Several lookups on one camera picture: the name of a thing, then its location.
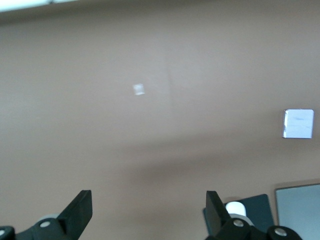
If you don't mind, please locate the silver laptop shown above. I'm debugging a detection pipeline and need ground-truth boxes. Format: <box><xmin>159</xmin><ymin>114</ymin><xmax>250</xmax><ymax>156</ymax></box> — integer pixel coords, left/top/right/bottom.
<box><xmin>274</xmin><ymin>183</ymin><xmax>320</xmax><ymax>240</ymax></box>

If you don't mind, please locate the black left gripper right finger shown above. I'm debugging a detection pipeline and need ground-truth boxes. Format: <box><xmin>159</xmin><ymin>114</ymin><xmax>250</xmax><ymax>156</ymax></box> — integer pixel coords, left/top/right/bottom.
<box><xmin>206</xmin><ymin>190</ymin><xmax>256</xmax><ymax>240</ymax></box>

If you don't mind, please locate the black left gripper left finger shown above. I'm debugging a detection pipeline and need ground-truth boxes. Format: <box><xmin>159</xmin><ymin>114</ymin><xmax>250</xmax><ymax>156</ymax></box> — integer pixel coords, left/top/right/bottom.
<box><xmin>16</xmin><ymin>189</ymin><xmax>93</xmax><ymax>240</ymax></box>

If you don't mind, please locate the black mouse pad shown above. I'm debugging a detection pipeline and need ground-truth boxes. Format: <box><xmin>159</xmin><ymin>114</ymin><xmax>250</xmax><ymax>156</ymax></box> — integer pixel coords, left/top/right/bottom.
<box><xmin>202</xmin><ymin>193</ymin><xmax>274</xmax><ymax>240</ymax></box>

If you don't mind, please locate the white Huawei phone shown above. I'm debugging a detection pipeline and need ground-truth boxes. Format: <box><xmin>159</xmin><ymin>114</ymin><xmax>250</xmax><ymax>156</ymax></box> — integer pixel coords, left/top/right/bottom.
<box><xmin>282</xmin><ymin>108</ymin><xmax>315</xmax><ymax>140</ymax></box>

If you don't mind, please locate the white computer mouse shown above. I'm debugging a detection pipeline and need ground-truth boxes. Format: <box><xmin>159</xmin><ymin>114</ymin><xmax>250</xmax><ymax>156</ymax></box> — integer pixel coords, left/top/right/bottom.
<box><xmin>224</xmin><ymin>200</ymin><xmax>248</xmax><ymax>218</ymax></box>

